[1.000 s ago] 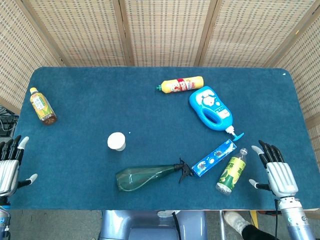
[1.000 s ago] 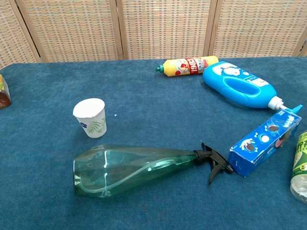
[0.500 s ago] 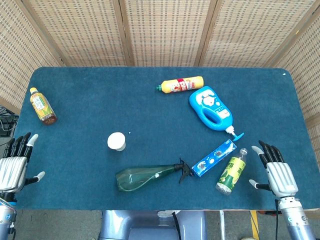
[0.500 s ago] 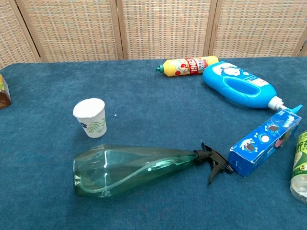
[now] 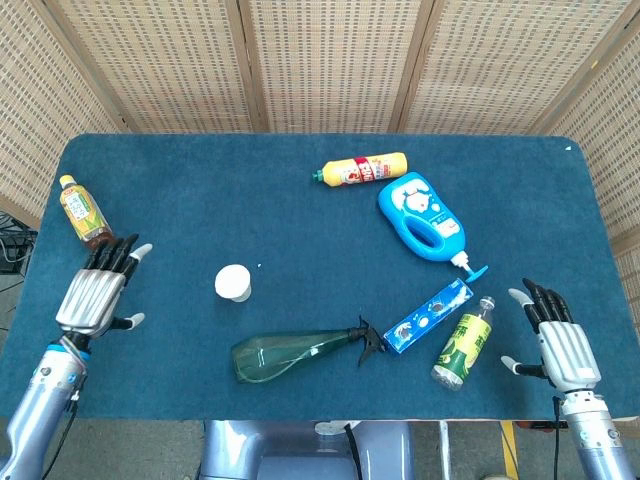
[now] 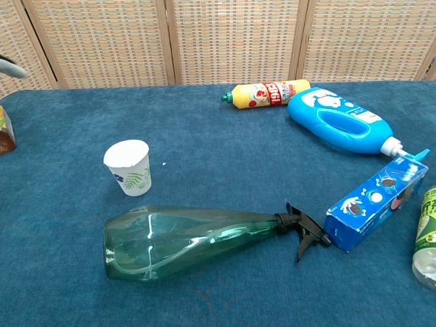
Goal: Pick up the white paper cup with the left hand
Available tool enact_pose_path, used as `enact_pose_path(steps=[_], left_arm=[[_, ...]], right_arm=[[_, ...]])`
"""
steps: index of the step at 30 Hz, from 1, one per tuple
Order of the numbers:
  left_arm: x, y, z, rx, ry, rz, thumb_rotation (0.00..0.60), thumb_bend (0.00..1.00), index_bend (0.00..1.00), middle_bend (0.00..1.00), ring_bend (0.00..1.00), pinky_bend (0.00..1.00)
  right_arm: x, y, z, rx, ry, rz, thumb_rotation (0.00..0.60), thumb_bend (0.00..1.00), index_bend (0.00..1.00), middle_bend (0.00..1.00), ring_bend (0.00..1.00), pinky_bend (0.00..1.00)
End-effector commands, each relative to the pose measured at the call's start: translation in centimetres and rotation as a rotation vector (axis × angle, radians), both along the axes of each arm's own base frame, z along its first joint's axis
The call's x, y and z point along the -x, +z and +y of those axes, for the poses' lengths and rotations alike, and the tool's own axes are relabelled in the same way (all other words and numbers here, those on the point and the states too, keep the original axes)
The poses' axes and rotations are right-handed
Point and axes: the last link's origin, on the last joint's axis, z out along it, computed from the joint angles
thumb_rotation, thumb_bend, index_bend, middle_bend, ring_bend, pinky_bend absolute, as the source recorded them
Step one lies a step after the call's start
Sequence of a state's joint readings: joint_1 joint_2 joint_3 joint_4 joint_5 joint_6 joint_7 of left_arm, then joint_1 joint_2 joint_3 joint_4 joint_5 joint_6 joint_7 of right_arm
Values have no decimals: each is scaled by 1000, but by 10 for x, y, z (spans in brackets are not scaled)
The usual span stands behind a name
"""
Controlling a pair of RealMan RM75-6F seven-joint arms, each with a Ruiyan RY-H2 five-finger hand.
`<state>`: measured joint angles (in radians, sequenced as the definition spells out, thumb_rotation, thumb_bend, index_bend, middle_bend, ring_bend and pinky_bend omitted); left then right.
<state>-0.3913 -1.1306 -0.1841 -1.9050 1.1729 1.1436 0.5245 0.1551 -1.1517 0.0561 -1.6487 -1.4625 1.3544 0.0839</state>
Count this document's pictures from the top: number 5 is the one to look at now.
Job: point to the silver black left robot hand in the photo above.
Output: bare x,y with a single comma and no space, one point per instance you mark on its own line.
90,297

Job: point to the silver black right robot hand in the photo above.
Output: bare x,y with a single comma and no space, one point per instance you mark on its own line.
567,350

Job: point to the white paper cup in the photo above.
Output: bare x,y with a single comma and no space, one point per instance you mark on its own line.
232,281

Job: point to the silver-blue right robot arm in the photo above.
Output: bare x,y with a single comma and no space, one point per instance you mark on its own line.
597,435

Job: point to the tea bottle with yellow label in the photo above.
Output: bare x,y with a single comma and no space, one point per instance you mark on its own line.
82,212

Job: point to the clear bottle with green label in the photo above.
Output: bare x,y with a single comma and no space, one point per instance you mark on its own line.
465,345

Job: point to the blue cookie box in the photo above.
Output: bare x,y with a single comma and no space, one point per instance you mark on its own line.
425,317

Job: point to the white table leg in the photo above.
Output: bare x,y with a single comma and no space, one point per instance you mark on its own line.
444,450

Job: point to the blue felt table cloth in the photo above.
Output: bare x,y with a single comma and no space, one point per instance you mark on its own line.
250,210

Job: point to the green transparent spray bottle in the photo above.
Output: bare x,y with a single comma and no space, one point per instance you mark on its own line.
280,352

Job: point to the blue pump detergent bottle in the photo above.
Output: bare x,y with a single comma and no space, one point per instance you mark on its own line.
415,200

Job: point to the silver-blue robot torso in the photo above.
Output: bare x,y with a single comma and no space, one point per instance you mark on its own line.
290,450

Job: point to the yellow dish soap bottle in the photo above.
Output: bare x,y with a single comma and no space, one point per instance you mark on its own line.
362,169

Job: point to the bamboo folding screen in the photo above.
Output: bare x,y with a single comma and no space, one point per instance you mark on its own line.
330,65

